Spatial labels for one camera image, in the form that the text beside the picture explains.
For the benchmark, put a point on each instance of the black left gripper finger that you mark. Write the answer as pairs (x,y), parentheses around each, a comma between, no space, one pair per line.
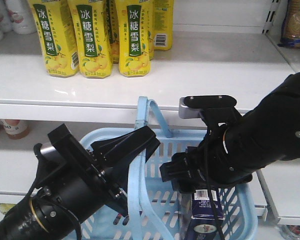
(118,201)
(115,155)

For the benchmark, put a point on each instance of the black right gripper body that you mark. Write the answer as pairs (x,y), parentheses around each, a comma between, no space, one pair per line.
(189,171)

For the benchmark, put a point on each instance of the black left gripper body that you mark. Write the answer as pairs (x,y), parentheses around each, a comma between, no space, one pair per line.
(82,163)

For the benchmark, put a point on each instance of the light blue shopping basket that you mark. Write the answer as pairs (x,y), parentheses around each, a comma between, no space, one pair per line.
(156,211)

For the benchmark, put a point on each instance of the dark blue Chocofello cookie box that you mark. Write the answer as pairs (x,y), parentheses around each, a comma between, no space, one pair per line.
(197,217)

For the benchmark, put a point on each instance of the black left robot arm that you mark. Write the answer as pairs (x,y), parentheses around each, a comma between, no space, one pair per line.
(73,182)

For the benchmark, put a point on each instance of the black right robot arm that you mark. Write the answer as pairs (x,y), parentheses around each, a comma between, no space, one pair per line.
(235,146)

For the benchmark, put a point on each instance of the white shelf board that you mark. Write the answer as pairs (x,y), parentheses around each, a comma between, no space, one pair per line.
(242,65)

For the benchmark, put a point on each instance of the yellow pear drink bottle right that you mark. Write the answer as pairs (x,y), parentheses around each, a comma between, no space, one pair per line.
(133,26)

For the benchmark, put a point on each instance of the yellow pear drink bottle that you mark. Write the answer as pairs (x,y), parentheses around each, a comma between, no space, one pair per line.
(92,39)
(56,36)
(133,26)

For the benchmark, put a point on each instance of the yellow pear drink bottle middle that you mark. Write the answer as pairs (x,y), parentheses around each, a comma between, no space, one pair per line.
(92,39)

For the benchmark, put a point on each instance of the yellow pear drink bottle left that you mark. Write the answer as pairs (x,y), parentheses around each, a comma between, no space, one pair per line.
(56,36)

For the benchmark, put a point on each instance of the blue cracker packet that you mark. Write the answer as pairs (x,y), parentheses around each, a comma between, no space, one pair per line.
(290,28)

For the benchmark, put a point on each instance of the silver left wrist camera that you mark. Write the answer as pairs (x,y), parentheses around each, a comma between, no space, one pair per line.
(46,153)

